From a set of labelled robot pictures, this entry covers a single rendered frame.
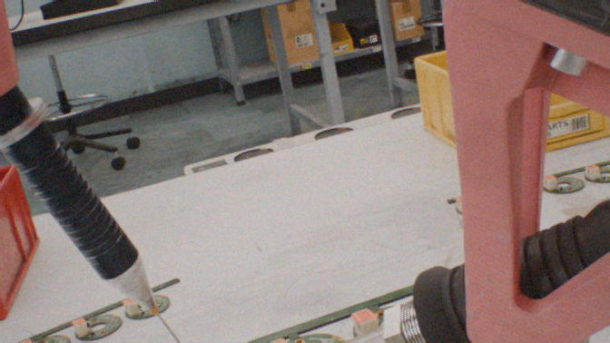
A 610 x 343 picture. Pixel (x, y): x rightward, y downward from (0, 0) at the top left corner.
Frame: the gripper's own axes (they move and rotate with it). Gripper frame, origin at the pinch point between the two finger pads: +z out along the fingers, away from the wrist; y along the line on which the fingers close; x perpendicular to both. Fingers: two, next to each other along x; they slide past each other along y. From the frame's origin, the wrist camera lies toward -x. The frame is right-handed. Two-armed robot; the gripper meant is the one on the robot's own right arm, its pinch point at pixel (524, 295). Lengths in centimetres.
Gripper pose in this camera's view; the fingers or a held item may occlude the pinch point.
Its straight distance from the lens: 17.9
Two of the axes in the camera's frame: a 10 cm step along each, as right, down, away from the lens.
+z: -2.7, 8.3, 4.8
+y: -4.1, 3.5, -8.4
